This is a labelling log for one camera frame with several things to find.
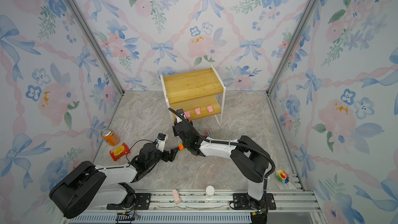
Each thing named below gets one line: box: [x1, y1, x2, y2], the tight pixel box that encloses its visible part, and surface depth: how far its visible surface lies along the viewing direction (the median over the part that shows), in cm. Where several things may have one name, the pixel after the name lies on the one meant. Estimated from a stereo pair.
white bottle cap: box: [205, 185, 216, 199], surface depth 72 cm
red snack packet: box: [109, 142, 132, 162], surface depth 90 cm
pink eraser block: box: [172, 189, 182, 205], surface depth 75 cm
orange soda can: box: [100, 128, 121, 147], surface depth 87 cm
